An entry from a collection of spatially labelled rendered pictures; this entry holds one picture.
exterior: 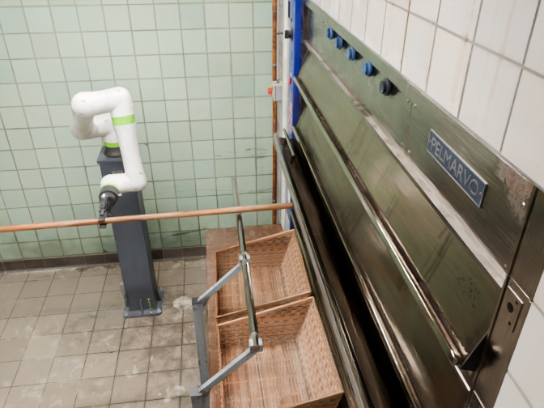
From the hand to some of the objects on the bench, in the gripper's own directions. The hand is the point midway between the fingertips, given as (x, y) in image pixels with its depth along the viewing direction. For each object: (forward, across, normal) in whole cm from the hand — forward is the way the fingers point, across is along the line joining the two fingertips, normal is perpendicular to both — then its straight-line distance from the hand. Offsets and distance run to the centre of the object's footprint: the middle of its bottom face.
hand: (102, 220), depth 229 cm
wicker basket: (-2, +62, -73) cm, 96 cm away
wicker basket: (+57, +61, -72) cm, 110 cm away
